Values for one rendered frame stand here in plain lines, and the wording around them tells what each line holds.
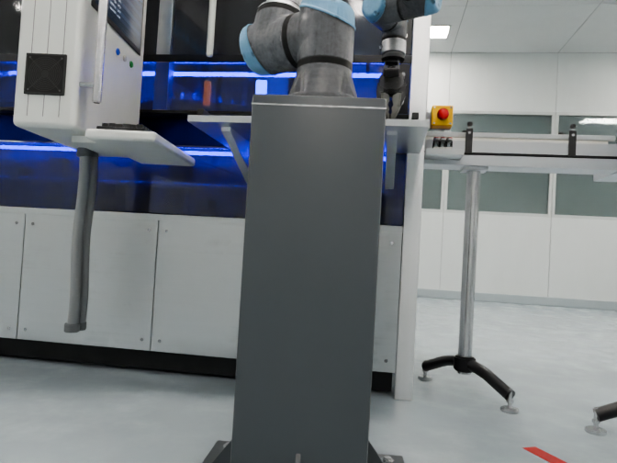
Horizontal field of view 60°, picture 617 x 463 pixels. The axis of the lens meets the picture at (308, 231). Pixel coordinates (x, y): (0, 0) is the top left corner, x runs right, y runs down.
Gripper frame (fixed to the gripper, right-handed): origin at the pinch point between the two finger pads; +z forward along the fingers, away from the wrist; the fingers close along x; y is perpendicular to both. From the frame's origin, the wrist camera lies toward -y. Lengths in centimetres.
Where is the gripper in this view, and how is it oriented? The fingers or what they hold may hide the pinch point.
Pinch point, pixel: (389, 118)
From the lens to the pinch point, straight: 167.0
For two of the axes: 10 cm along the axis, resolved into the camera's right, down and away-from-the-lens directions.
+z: -0.6, 10.0, -0.5
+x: -9.9, -0.5, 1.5
